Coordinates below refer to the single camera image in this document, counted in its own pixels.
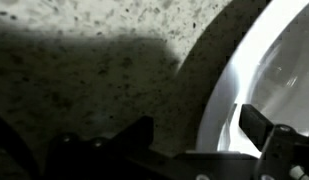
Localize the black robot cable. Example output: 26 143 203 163
0 112 42 180

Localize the white round plate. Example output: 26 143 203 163
195 0 309 159

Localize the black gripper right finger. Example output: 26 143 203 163
238 103 309 162

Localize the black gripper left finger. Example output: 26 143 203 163
113 115 155 158

